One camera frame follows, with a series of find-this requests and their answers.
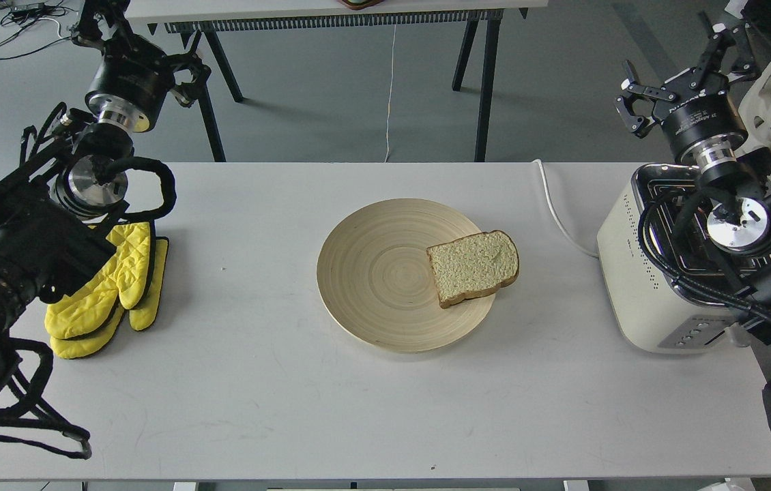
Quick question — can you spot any thin white hanging cable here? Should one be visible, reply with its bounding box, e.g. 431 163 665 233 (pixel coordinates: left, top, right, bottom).
384 25 398 163

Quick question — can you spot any brown object on back table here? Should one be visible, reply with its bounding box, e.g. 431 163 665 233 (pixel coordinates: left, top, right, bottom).
339 0 382 10

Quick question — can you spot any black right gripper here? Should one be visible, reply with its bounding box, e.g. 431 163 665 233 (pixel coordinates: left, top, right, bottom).
615 12 761 164

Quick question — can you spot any round wooden plate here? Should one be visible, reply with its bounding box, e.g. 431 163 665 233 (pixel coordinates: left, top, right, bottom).
317 198 495 353

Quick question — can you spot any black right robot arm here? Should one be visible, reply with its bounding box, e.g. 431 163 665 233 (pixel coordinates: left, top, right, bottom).
598 1 771 432

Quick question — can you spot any white toaster power cable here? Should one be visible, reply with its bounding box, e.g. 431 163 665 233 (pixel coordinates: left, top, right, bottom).
532 159 600 259

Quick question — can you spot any lower yellow oven mitt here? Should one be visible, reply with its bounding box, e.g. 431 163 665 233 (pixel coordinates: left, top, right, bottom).
44 222 170 359

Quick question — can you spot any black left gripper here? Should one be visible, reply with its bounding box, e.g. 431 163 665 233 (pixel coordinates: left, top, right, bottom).
72 0 212 133

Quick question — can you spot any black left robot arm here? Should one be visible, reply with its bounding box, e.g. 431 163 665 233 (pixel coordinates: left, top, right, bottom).
0 1 211 459

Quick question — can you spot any yellow oven mitt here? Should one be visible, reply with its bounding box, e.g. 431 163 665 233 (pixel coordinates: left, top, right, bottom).
44 222 170 359
44 222 156 341

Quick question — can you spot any cream white toaster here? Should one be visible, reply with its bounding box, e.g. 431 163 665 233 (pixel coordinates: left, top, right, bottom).
597 164 735 355

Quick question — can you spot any slice of bread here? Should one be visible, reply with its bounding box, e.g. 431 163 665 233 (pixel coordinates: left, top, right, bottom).
426 230 520 310

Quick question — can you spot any background white table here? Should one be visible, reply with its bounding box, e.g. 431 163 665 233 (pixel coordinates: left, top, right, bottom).
126 1 547 162

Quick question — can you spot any upper yellow oven mitt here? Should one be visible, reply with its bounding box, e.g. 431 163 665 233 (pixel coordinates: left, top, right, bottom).
44 222 156 341

